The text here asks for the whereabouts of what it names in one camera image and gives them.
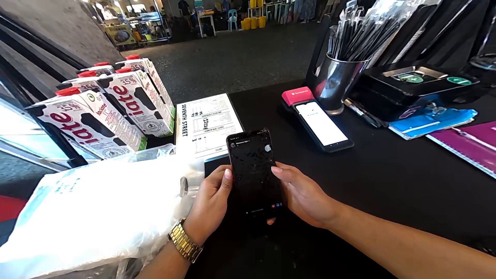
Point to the person's left hand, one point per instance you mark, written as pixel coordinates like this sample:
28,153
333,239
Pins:
207,207

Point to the person's right hand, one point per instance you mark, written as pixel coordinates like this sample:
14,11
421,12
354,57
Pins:
306,197

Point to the person's left thumb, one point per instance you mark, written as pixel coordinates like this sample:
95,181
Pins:
226,183

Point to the person's right fingers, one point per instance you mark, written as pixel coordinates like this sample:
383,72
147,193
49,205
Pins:
271,221

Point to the person's right thumb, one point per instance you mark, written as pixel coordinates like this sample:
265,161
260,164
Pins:
286,175

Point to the person's left fingers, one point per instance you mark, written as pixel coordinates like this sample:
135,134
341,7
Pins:
217,171

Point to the black smartphone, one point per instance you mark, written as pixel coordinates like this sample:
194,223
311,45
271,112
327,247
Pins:
254,174

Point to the person's right forearm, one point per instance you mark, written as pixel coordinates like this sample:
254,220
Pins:
403,240

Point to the person's left forearm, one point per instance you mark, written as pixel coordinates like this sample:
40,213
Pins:
170,257

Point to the white printed menu sheet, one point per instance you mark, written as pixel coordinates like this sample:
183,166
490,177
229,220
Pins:
207,128

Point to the payment terminal with pink top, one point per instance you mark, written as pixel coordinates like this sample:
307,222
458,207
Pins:
319,120

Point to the pen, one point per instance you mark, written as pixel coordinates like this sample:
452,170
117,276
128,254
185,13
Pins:
362,112

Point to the silver metal cup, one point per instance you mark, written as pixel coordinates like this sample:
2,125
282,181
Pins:
335,85

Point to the white milk carton red cap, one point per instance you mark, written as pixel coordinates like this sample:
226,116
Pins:
105,70
135,100
85,128
101,87
153,77

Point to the white plastic bag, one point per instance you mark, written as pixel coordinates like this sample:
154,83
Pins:
108,205

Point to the white table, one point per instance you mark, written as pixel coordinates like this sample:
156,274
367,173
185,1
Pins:
206,21

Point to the stack of yellow buckets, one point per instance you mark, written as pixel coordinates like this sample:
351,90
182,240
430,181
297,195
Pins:
254,23

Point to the blue plastic packet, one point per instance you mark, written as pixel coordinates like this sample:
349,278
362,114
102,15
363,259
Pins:
430,122

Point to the light blue plastic chair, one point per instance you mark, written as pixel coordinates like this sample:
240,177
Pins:
232,18

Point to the bundle of wrapped black straws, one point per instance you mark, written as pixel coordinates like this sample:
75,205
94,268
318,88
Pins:
358,37

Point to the black box with green stickers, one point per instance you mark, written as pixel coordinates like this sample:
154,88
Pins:
418,87

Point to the stall shelf with goods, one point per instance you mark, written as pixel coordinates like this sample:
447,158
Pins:
135,27

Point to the purple notebook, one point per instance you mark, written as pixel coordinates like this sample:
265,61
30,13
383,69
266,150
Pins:
472,143

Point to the red object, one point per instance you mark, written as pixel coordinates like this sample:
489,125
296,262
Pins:
9,208

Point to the clear glass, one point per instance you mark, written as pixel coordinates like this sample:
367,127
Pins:
484,64

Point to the black metal frame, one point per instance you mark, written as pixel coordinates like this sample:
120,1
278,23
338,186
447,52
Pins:
42,44

